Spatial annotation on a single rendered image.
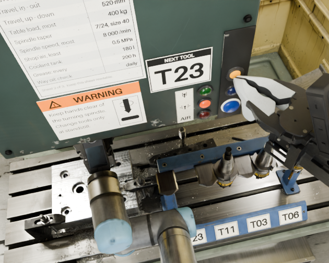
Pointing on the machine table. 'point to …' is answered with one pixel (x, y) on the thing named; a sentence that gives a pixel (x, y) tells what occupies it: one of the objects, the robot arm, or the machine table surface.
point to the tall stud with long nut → (182, 136)
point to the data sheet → (71, 42)
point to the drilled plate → (76, 218)
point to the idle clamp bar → (183, 151)
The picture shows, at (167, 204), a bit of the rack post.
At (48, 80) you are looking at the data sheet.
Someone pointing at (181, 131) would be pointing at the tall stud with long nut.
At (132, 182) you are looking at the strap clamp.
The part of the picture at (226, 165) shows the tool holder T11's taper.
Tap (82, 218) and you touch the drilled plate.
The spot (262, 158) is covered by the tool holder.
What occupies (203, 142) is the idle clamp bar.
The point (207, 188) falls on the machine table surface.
